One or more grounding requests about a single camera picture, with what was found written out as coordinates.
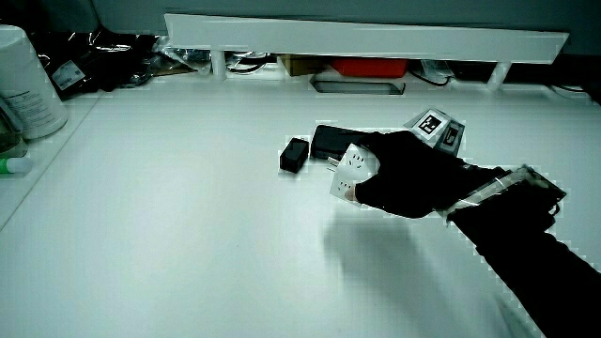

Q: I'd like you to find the person's right hand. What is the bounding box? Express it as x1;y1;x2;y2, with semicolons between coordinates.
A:
344;108;500;220

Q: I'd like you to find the red box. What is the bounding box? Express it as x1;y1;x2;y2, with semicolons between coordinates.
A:
330;57;409;79

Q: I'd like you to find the clear plastic bag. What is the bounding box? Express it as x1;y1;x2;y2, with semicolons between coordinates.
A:
152;35;213;75

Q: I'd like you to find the white cube socket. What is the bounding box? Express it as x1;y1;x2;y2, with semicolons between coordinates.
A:
328;143;381;204

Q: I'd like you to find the white cylindrical container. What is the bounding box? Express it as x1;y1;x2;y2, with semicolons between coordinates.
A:
0;23;69;141

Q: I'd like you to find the flat black rectangular box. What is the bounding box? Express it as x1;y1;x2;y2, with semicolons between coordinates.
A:
310;124;373;161

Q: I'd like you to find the small black adapter block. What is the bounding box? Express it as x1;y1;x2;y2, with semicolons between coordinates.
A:
279;136;311;175

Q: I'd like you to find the person's right forearm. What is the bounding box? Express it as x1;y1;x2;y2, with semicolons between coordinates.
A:
444;163;601;338

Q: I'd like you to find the black plastic bag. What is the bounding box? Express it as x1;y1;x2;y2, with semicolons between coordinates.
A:
27;26;162;100

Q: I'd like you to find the white desk shelf riser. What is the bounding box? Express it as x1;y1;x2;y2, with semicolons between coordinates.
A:
163;12;571;93

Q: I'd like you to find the brown cardboard box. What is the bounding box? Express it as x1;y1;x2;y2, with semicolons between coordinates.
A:
280;54;326;78

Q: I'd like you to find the black cable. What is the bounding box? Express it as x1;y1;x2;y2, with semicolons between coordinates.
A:
410;68;453;88
224;51;271;75
547;83;589;94

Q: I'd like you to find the green and white tube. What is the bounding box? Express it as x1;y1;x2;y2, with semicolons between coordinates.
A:
0;157;36;176

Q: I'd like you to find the clear glass bottle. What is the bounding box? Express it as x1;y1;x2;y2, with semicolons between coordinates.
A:
0;97;29;159

